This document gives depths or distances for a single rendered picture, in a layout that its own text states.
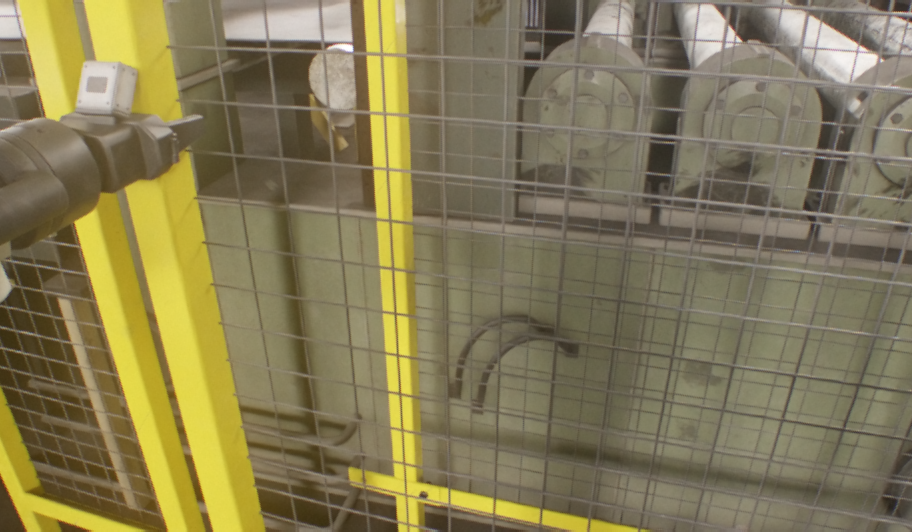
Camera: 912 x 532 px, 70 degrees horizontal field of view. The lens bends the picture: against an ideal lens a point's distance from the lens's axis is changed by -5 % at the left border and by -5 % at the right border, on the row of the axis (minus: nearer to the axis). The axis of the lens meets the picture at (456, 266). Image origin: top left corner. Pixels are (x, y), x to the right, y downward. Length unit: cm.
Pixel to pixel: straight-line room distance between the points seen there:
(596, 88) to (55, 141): 108
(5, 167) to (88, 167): 7
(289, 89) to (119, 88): 335
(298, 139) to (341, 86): 227
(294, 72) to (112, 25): 329
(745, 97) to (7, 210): 126
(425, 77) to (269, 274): 69
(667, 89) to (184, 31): 240
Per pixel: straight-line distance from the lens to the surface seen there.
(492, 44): 141
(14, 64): 251
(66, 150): 60
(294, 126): 404
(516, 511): 149
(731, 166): 150
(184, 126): 69
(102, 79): 66
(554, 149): 151
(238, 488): 93
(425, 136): 149
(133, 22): 67
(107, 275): 113
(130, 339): 118
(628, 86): 147
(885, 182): 161
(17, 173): 57
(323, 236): 169
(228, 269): 188
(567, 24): 367
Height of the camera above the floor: 152
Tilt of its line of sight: 28 degrees down
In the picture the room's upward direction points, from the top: straight up
